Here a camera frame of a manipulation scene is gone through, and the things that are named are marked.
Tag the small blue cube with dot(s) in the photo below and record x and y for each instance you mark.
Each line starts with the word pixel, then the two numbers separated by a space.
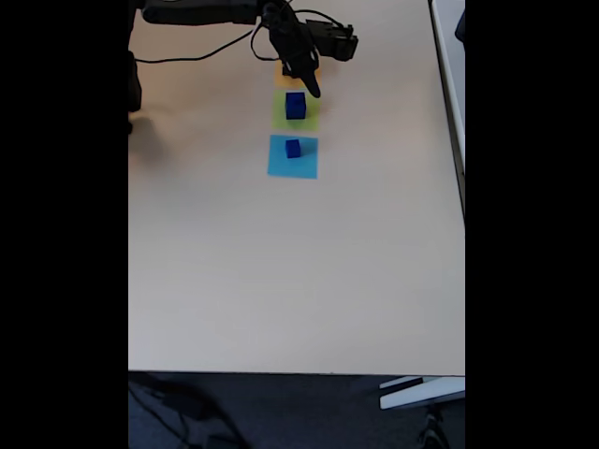
pixel 292 149

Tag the orange paper square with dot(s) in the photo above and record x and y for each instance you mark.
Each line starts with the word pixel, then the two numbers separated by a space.
pixel 280 82

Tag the green paper square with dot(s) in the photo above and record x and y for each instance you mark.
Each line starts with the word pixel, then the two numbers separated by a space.
pixel 278 122

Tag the light blue paper square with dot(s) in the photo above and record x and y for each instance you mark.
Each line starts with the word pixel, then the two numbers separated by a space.
pixel 281 168

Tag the medium blue cube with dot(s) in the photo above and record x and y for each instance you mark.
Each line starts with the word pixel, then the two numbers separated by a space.
pixel 295 107

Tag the white neighbouring table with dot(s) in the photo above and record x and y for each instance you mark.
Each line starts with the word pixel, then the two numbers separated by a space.
pixel 449 93

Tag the dark blue object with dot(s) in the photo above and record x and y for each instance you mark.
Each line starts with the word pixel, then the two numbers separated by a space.
pixel 461 25

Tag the white table foot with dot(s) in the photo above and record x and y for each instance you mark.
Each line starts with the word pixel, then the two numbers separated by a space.
pixel 421 395

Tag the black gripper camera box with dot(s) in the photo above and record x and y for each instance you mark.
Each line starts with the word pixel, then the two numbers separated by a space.
pixel 337 42

